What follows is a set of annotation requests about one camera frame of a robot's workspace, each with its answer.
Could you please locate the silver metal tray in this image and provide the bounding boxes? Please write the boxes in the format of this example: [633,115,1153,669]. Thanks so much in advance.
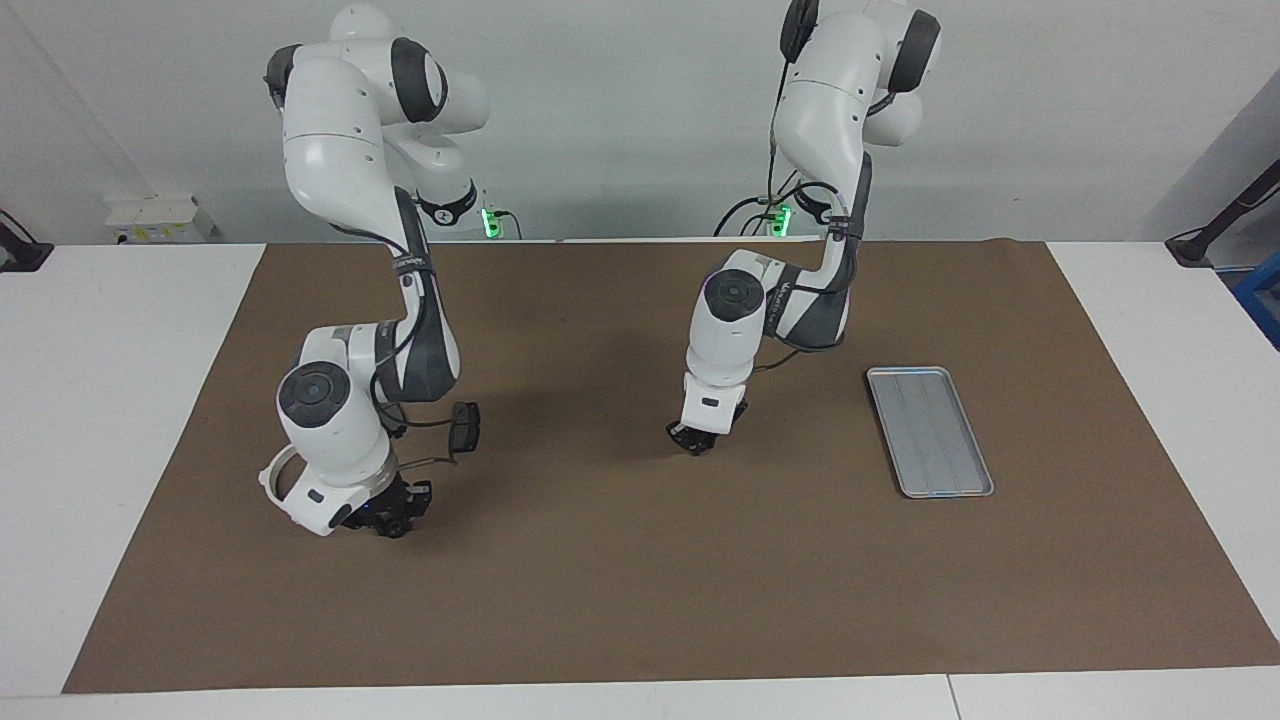
[866,366,995,499]

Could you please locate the brown table mat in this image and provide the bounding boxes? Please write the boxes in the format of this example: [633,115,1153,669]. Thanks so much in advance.
[62,240,1280,695]

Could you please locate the white box yellow labels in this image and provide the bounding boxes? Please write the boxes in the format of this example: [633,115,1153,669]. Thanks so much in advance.
[105,195,217,245]

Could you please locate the black clamp stand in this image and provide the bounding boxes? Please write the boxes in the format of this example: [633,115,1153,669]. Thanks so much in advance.
[0,208,54,273]

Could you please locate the black angled stand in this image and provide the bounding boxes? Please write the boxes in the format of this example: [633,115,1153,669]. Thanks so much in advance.
[1165,158,1280,269]

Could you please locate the blue crate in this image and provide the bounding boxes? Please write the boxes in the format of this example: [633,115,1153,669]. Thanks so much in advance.
[1232,250,1280,351]

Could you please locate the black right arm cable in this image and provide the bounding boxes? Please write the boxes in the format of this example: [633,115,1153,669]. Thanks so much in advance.
[330,222,471,471]

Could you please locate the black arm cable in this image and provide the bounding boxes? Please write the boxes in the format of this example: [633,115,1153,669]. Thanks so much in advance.
[755,0,876,376]
[330,222,471,471]

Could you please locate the white semicircular bracket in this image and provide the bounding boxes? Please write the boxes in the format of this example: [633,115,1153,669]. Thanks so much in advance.
[258,445,301,506]

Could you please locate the black base cable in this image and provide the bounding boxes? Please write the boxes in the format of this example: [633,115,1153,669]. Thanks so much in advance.
[713,195,776,238]

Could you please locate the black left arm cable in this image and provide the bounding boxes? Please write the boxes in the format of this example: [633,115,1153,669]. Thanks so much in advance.
[755,0,876,376]

